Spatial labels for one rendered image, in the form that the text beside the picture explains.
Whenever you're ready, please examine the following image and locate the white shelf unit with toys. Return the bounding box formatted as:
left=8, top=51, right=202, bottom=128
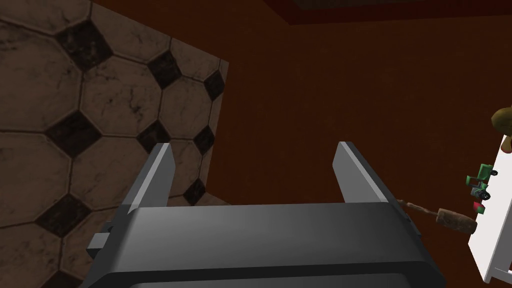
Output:
left=465, top=105, right=512, bottom=285

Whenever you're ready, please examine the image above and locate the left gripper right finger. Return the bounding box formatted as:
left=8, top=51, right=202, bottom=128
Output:
left=332, top=141, right=399, bottom=204

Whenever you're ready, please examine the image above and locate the brown rusty long-handled tool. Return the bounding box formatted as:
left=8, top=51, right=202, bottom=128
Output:
left=395, top=198, right=479, bottom=235

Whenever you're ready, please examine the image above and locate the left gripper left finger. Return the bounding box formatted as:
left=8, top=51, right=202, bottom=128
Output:
left=127, top=142, right=177, bottom=215

